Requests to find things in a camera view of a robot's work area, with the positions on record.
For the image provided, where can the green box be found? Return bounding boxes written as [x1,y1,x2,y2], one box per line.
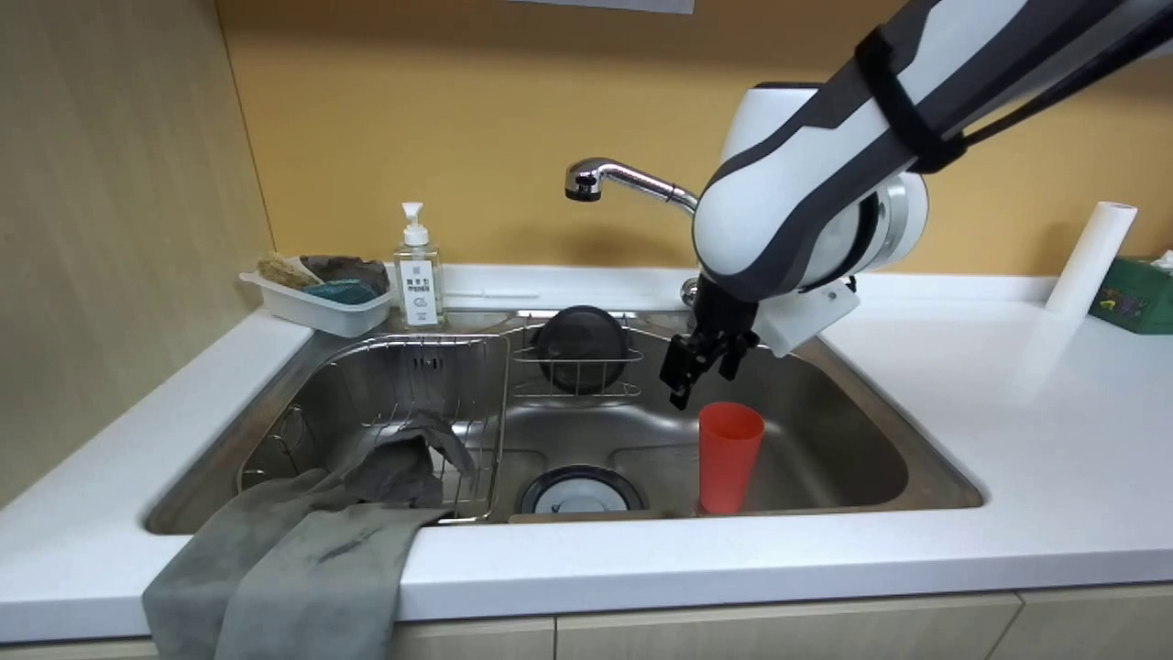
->
[1087,255,1173,338]

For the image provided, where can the beige cabinet door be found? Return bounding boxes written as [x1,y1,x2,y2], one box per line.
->
[987,580,1173,660]
[0,618,562,660]
[555,591,1025,660]

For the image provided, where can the stainless steel sink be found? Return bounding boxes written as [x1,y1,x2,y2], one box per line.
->
[138,306,988,541]

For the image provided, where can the dark scouring pad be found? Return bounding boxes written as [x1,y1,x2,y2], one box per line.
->
[302,255,393,297]

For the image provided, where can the white plastic sponge tray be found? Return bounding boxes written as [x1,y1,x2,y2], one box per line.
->
[233,269,397,343]

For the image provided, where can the white paper roll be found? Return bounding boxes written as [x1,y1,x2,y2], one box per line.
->
[1038,200,1141,322]

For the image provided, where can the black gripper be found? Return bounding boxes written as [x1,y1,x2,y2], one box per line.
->
[655,274,763,416]

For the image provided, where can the black round sink strainer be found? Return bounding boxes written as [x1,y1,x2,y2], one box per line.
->
[535,306,633,400]

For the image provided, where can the teal sponge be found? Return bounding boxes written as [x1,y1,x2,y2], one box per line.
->
[314,274,380,310]

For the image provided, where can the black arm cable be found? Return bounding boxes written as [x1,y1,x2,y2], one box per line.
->
[964,35,1173,140]

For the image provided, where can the yellowish brush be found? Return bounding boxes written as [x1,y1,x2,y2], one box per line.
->
[253,251,331,297]

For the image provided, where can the pink plastic cup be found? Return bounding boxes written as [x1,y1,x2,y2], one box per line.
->
[695,400,770,520]

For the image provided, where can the grey dish cloth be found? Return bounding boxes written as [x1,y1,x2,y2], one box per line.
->
[138,438,447,660]

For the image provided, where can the clear soap pump bottle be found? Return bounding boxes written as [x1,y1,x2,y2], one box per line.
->
[387,200,442,330]

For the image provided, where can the wire sink rack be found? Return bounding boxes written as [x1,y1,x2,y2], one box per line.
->
[508,306,650,409]

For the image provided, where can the chrome faucet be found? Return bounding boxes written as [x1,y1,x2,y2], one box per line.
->
[562,153,704,343]

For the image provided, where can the white paper on wall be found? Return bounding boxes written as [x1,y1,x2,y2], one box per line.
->
[525,0,695,17]

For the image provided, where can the sink drain strainer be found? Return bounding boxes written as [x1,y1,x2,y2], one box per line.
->
[518,464,650,520]

